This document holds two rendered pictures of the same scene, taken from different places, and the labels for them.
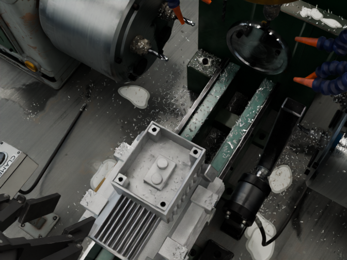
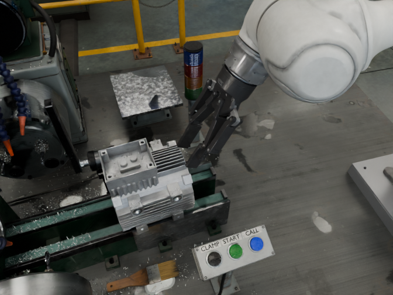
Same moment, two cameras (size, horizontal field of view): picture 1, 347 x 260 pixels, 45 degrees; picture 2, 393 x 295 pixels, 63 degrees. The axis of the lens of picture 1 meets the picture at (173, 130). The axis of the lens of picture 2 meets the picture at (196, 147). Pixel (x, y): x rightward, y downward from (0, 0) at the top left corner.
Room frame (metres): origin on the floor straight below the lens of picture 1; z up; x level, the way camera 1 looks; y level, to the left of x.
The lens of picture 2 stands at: (0.53, 0.43, 1.74)
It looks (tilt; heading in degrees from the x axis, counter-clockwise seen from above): 49 degrees down; 212
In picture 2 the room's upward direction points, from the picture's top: straight up
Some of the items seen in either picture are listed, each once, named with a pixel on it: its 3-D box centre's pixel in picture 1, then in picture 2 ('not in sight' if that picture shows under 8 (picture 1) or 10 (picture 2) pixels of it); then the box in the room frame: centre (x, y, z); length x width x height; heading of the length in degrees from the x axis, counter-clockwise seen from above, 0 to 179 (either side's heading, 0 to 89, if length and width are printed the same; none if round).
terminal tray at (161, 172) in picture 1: (160, 173); (128, 167); (0.22, 0.03, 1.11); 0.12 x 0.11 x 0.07; 143
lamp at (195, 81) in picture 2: not in sight; (193, 78); (-0.18, -0.04, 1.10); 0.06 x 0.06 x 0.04
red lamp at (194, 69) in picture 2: not in sight; (193, 67); (-0.18, -0.04, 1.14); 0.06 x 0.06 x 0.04
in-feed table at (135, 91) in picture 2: not in sight; (146, 99); (-0.22, -0.30, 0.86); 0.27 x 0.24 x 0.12; 52
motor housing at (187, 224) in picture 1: (152, 208); (148, 184); (0.19, 0.05, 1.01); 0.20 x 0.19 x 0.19; 143
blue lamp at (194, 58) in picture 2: not in sight; (193, 54); (-0.18, -0.04, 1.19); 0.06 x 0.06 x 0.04
